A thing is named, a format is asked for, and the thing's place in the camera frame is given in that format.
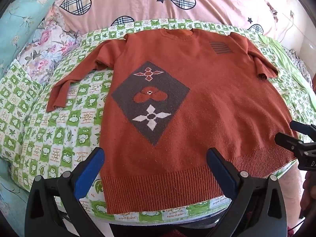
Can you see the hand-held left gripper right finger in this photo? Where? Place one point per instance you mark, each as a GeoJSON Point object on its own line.
{"type": "Point", "coordinates": [222, 170]}

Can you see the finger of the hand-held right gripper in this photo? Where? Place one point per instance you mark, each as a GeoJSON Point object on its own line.
{"type": "Point", "coordinates": [287, 142]}
{"type": "Point", "coordinates": [305, 128]}

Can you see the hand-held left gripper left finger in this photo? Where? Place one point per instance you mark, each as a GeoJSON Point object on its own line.
{"type": "Point", "coordinates": [91, 167]}

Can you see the orange knitted sweater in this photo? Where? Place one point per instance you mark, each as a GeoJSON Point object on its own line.
{"type": "Point", "coordinates": [197, 108]}

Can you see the green checkered cartoon bed sheet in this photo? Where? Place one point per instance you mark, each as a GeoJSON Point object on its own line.
{"type": "Point", "coordinates": [56, 128]}

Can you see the light green cloth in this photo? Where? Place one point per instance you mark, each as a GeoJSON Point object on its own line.
{"type": "Point", "coordinates": [286, 54]}

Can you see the light blue floral pillow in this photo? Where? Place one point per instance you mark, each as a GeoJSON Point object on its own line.
{"type": "Point", "coordinates": [22, 22]}

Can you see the pink quilt with plaid hearts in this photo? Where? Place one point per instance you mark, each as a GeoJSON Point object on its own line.
{"type": "Point", "coordinates": [153, 2]}

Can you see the white wall socket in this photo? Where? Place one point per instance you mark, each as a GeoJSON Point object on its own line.
{"type": "Point", "coordinates": [292, 14]}

